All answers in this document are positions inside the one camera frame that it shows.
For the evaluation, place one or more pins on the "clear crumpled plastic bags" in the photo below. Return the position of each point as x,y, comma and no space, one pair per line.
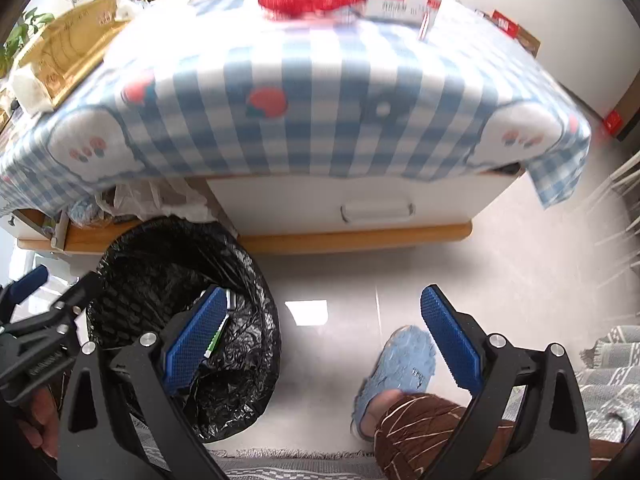
150,195

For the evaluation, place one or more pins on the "green white packet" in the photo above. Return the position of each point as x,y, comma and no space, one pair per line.
221,332

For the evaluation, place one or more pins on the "light blue fuzzy slipper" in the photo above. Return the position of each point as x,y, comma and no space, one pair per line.
405,360

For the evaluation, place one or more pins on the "large flat cardboard box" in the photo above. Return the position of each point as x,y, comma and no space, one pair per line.
75,35

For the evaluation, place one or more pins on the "person's left hand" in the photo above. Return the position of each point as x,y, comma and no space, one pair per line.
39,412

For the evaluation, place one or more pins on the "leafy green potted plant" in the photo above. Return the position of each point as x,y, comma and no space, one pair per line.
20,35

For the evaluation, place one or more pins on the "grey patterned fringed rug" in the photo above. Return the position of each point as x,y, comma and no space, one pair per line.
610,385

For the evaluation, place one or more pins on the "small red container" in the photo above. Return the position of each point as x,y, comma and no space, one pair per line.
612,123

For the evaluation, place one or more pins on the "white wooden coffee table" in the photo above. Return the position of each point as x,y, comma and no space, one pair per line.
440,237

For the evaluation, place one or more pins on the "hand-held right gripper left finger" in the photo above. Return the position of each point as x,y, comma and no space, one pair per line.
197,340

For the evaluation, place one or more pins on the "red cardboard box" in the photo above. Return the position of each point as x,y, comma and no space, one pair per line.
505,22

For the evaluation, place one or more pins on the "blue white checkered tablecloth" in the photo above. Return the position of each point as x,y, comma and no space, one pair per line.
300,125

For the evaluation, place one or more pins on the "open brown cardboard box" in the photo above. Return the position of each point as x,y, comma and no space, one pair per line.
530,41

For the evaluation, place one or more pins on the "white plastic bag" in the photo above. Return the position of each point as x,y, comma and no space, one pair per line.
30,90

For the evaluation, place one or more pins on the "blue plastic bag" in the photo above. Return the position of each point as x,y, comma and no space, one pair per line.
85,211

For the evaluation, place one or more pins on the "bin with black liner bag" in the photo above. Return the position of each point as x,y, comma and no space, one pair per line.
150,270

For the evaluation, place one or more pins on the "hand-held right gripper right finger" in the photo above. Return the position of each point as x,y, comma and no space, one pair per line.
450,340

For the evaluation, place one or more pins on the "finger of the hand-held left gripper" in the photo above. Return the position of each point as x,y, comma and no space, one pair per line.
80,292
27,282

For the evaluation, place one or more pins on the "white table drawer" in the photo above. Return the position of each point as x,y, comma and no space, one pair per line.
300,205

